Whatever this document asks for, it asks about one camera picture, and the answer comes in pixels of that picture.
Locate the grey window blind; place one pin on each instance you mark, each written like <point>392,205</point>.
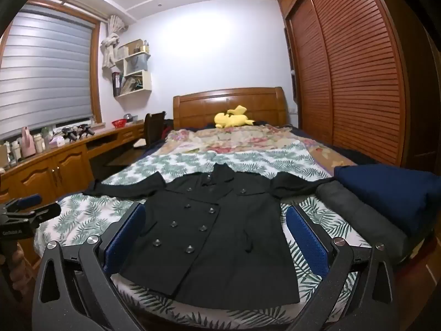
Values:
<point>44,76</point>

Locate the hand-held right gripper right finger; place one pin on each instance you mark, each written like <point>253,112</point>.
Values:
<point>306,241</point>

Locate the dark wooden chair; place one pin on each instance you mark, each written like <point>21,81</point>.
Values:
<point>153,127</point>

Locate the pink bottle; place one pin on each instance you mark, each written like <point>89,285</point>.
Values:
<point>28,144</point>

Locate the floral quilt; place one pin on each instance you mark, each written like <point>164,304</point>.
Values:
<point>241,141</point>

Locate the white wall shelf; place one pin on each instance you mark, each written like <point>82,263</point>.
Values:
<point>146,81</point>

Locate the grey folded cloth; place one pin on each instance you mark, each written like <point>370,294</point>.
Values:
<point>358,213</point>

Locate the leaf-print white blanket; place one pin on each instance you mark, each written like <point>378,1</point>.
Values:
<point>86,220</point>

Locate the grey tote bag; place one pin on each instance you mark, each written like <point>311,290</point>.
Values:
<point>140,62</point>

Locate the yellow plush toy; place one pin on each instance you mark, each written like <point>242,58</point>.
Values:
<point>232,119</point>

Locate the wooden louvred wardrobe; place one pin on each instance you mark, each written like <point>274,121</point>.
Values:
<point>355,76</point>

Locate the white tied curtain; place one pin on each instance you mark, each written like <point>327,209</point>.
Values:
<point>111,46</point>

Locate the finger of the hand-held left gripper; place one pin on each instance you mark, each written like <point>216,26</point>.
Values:
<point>48,212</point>
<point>29,200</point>

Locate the person's left hand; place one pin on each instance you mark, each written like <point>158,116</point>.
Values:
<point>19,267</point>

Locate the wooden window frame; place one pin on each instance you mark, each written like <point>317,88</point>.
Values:
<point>96,76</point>

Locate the wooden bed headboard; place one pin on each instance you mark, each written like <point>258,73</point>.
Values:
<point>203,108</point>

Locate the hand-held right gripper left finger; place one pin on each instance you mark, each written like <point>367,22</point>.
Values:
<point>124,241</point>

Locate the red basket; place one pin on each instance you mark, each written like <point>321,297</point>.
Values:
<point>119,123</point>

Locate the wooden desk cabinet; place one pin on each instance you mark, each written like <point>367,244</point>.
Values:
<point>48,169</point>

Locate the black binders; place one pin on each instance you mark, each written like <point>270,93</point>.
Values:
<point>116,84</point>

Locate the navy folded cloth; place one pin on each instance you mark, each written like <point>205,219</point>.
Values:
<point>389,189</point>

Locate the black double-breasted coat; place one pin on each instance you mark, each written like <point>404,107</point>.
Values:
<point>213,248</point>

